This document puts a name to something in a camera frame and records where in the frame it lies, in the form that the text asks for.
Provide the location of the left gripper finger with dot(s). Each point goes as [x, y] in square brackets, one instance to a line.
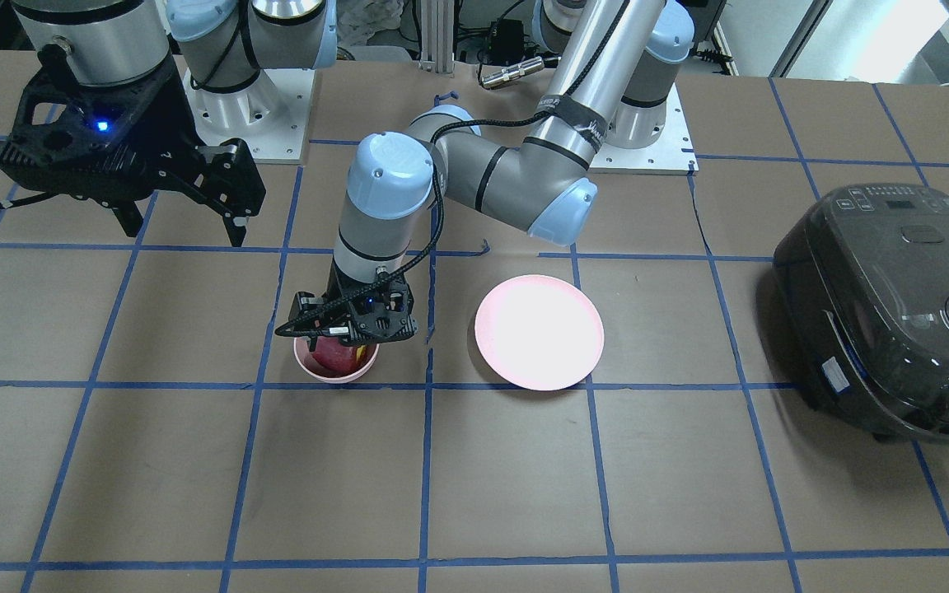
[310, 317]

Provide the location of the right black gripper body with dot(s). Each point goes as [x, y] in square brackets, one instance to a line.
[163, 105]

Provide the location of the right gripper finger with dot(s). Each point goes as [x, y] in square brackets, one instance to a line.
[130, 218]
[223, 178]

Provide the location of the pink bowl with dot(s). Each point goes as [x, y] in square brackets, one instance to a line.
[302, 352]

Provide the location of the red apple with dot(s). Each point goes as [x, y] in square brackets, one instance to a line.
[335, 357]

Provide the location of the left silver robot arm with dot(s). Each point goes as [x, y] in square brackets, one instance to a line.
[619, 61]

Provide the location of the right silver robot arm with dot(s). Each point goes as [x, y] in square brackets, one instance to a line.
[224, 44]

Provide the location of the pink plate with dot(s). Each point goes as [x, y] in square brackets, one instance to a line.
[539, 332]

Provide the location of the silver metal connector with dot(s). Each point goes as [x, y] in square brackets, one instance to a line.
[511, 73]

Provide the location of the black power box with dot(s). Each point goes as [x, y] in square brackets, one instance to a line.
[506, 43]

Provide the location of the dark grey rice cooker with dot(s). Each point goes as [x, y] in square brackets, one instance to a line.
[864, 278]

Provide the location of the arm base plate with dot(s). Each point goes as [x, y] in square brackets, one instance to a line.
[271, 115]
[656, 148]

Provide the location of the aluminium frame post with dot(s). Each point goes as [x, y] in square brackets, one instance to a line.
[437, 32]

